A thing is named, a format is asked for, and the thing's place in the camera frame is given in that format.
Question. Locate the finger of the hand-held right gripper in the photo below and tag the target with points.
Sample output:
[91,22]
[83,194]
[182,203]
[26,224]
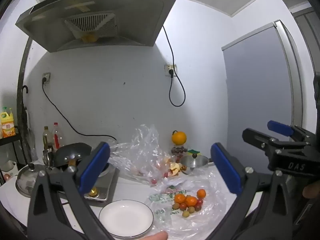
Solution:
[257,137]
[280,128]

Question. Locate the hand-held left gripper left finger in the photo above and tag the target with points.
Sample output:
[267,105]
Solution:
[95,167]

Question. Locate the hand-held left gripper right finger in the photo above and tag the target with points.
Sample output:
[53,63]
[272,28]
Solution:
[225,167]

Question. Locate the mandarin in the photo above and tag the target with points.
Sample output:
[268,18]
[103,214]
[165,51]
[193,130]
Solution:
[201,193]
[191,200]
[180,198]

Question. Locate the red cherry tomato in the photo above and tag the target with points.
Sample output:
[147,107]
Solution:
[183,206]
[200,201]
[198,207]

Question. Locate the green printed plastic bag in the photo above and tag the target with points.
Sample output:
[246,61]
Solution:
[212,212]

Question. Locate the yellow longan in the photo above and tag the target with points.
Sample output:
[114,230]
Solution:
[175,205]
[185,214]
[191,210]

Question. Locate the white plate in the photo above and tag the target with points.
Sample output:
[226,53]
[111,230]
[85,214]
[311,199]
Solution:
[125,217]

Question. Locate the person's right hand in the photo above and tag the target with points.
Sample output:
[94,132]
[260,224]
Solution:
[311,191]

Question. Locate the person's left hand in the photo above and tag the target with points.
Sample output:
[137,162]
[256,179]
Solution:
[156,236]

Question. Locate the silver stove gold knobs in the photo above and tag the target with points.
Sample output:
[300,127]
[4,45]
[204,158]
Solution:
[106,182]

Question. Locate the steel pot with lid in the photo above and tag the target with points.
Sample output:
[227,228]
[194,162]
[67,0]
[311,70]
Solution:
[195,161]

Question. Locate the yellow green sponge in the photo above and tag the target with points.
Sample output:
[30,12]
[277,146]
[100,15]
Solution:
[193,151]

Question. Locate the red cap bottle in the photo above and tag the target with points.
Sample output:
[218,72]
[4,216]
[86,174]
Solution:
[57,136]

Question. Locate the clear box of dark fruit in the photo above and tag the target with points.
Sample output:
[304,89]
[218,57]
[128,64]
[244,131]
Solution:
[178,150]

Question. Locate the orange peels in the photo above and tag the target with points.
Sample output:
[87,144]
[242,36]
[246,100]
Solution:
[175,168]

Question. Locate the clear plastic bag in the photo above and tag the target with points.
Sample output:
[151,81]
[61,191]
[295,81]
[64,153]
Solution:
[142,150]

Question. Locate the grey refrigerator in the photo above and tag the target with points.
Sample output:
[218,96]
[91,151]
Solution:
[257,80]

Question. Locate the large orange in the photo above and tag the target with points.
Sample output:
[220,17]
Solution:
[179,138]

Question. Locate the dark oil bottle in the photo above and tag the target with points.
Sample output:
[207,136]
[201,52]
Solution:
[47,137]

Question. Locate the steel pot lid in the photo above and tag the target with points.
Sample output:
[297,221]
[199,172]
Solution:
[27,177]

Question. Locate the white container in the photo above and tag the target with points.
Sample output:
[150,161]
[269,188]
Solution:
[8,166]

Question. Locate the black umbrella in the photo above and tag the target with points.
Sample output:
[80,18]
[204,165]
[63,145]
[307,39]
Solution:
[25,112]

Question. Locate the black shelf rack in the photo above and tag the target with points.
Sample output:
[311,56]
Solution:
[10,138]

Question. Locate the yellow oil bottle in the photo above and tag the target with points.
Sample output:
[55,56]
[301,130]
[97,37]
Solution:
[7,125]

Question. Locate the steel range hood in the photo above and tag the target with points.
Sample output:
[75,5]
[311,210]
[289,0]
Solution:
[100,2]

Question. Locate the grey door frame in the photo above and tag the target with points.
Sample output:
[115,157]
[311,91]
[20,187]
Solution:
[308,42]

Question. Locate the white wall socket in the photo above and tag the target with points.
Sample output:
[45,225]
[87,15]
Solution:
[167,67]
[47,75]

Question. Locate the grey wall pipe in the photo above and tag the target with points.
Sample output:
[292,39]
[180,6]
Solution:
[21,80]

